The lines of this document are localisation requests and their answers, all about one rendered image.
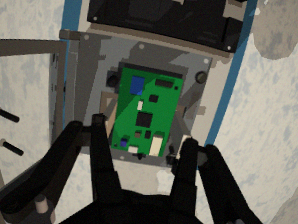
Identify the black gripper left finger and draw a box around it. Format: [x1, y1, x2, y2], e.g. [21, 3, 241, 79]
[0, 99, 133, 224]

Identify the green circuit board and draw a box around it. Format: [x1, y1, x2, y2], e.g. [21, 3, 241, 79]
[111, 67, 183, 157]

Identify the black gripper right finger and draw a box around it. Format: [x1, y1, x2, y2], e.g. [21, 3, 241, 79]
[165, 111, 263, 224]

